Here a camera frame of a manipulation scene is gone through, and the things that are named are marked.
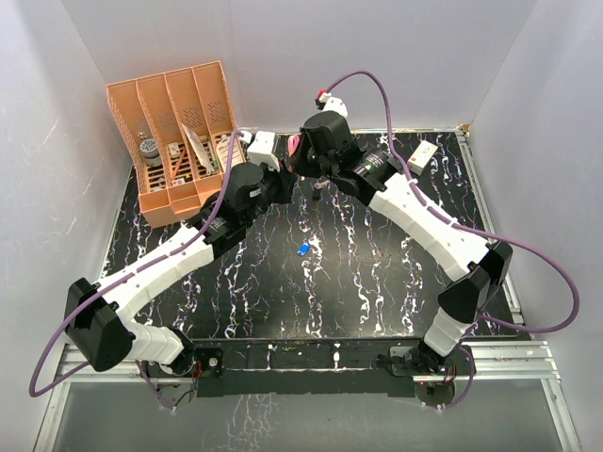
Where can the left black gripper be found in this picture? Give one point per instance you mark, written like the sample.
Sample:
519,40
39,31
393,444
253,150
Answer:
285,181

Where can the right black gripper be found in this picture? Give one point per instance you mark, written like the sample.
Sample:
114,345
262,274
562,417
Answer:
298,163

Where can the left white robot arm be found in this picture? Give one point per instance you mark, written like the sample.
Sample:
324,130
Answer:
102,314

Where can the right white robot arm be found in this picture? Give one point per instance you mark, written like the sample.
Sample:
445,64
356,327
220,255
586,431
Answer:
475,267

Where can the blue key tag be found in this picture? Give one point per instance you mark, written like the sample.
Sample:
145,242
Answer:
304,249

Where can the white packaged card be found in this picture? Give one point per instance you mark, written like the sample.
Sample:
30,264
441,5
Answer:
201,147

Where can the small white beige box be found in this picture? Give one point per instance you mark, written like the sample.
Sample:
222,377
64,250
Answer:
174,149

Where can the orange perforated file organizer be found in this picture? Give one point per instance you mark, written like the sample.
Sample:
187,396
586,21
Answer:
158,105

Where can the white red small box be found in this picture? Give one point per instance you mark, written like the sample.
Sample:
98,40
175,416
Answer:
421,157

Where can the grey round canister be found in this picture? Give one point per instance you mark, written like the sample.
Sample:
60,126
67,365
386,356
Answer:
149,151

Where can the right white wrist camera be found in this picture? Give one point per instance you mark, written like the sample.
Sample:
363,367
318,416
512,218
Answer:
325,101

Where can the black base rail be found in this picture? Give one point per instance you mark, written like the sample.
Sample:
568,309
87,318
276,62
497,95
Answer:
390,366

